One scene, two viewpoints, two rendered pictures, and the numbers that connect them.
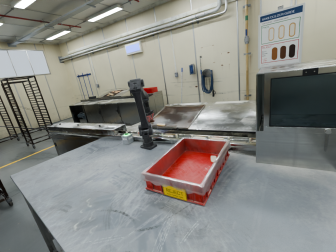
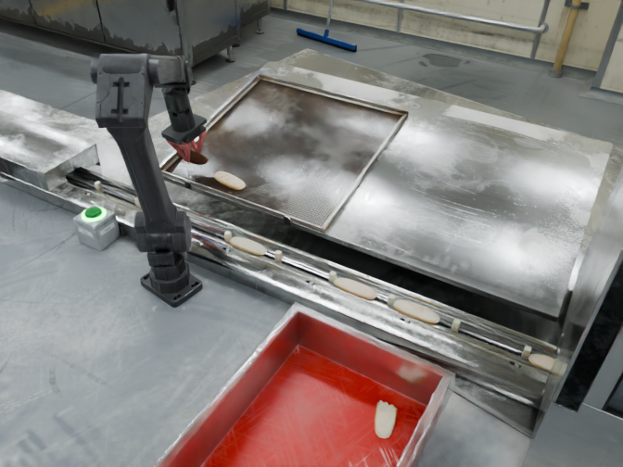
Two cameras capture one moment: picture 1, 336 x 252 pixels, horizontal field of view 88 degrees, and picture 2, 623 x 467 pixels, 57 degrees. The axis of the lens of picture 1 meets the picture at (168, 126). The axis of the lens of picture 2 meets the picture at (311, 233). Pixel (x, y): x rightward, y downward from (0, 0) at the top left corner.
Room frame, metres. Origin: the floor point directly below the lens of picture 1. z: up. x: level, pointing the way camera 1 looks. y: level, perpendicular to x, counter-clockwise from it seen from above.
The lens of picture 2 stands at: (0.37, -0.07, 1.71)
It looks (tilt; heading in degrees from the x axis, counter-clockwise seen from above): 39 degrees down; 356
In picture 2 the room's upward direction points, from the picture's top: 1 degrees clockwise
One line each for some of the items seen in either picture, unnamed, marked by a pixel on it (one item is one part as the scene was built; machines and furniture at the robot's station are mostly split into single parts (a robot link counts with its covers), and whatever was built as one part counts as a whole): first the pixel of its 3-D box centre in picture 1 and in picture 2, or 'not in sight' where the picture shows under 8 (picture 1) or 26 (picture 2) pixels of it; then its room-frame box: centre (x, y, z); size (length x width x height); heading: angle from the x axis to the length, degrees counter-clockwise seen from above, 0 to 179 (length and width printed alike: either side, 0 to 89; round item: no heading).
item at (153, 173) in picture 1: (191, 162); (302, 451); (0.86, -0.10, 0.87); 0.49 x 0.34 x 0.10; 146
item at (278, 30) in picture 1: (279, 39); not in sight; (1.61, -1.07, 1.50); 0.33 x 0.01 x 0.45; 52
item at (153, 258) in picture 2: (145, 132); (163, 239); (1.33, 0.19, 0.94); 0.09 x 0.05 x 0.10; 0
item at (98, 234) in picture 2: (128, 140); (99, 232); (1.48, 0.38, 0.84); 0.08 x 0.08 x 0.11; 58
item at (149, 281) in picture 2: (147, 142); (169, 271); (1.31, 0.18, 0.86); 0.12 x 0.09 x 0.08; 48
